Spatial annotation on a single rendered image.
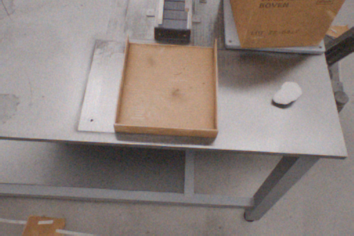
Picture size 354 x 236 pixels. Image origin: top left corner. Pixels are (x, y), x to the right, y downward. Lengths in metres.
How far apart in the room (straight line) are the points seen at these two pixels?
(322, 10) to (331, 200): 1.09
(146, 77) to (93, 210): 0.88
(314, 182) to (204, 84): 1.05
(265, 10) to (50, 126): 0.63
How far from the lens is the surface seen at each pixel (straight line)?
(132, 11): 1.17
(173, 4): 1.12
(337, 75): 1.97
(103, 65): 1.03
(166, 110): 0.93
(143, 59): 1.03
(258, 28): 1.01
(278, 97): 0.99
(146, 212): 1.69
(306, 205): 1.84
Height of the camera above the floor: 1.64
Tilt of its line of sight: 58 degrees down
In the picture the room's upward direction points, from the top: 6 degrees clockwise
